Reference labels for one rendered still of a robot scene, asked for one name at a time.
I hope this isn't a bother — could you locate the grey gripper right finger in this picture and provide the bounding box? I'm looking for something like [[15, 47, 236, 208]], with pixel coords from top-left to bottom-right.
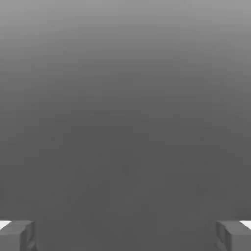
[[214, 220, 251, 251]]

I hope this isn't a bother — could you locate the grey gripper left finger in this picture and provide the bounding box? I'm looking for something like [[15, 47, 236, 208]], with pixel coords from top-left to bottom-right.
[[0, 220, 38, 251]]

